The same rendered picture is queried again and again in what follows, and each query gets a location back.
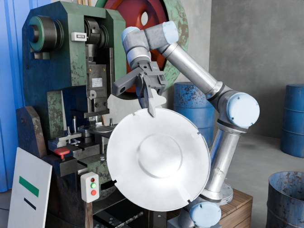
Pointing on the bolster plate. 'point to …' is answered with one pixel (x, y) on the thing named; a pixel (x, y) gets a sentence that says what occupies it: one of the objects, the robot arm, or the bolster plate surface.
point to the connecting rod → (91, 25)
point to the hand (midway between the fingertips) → (150, 114)
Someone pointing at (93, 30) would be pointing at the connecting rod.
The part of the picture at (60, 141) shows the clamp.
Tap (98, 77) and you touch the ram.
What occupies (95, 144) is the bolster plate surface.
